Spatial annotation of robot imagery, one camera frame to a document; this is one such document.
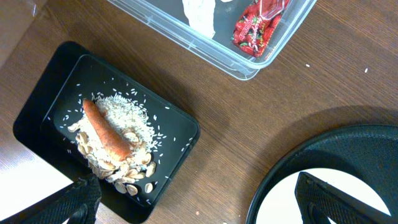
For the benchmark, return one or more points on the red strawberry snack wrapper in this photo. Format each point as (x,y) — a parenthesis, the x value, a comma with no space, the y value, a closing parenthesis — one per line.
(256,25)

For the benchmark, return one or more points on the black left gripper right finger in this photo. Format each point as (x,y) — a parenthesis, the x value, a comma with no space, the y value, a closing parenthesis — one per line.
(320,202)

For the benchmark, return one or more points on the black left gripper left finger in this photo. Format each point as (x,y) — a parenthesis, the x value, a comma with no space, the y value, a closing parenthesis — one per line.
(75,203)

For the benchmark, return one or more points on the black rectangular food bin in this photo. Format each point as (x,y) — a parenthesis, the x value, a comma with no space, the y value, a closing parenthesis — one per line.
(74,74)

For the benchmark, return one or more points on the white tissue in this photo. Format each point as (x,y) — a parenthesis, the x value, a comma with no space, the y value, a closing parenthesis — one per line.
(206,16)

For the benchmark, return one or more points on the pile of rice and seeds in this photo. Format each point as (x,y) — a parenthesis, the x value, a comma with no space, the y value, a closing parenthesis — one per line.
(130,124)

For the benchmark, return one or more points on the light grey plate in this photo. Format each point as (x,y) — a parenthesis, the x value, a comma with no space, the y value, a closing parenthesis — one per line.
(280,205)

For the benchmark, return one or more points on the clear plastic bin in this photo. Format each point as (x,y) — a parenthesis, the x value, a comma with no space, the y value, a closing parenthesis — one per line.
(168,18)

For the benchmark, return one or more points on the orange carrot piece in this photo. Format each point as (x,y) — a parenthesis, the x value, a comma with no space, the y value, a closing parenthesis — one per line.
(117,148)

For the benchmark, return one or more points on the round black tray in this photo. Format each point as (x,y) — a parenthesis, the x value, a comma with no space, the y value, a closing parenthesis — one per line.
(368,152)

